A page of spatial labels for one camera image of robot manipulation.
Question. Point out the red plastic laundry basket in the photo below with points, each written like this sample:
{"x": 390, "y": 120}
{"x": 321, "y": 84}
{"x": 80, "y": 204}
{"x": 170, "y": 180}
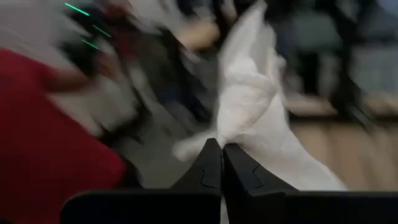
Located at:
{"x": 46, "y": 155}

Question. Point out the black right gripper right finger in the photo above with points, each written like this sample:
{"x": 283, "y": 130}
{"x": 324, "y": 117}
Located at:
{"x": 248, "y": 186}

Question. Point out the white garment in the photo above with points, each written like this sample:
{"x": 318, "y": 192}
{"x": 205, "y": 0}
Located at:
{"x": 248, "y": 93}

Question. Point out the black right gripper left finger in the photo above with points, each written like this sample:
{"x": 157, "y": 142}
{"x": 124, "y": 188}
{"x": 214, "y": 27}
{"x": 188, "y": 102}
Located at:
{"x": 202, "y": 180}

